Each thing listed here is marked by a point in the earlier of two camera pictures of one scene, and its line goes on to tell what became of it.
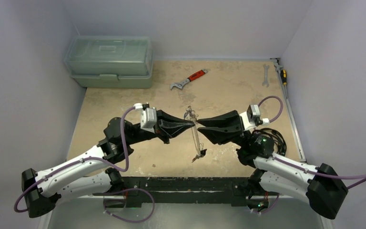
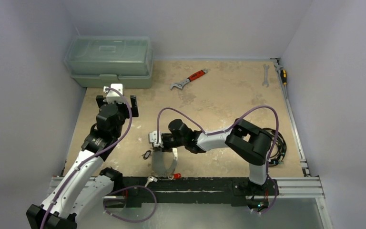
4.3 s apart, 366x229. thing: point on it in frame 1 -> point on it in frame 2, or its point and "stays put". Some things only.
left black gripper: x=168 y=126 -> x=123 y=106
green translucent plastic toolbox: x=110 y=61 stays put
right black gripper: x=239 y=128 -> x=163 y=140
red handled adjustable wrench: x=180 y=85 stays put
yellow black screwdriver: x=283 y=74 stays put
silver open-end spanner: x=266 y=82 stays put
